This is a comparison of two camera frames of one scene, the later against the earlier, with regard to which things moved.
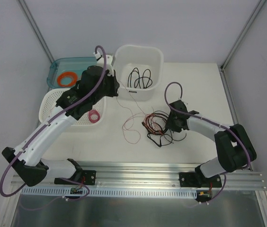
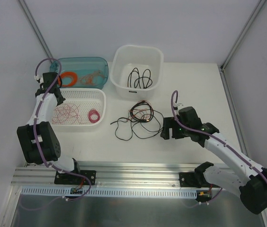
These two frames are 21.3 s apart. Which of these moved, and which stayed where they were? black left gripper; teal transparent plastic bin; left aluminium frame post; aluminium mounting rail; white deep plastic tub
Moved: black left gripper
Stayed: aluminium mounting rail; white deep plastic tub; left aluminium frame post; teal transparent plastic bin
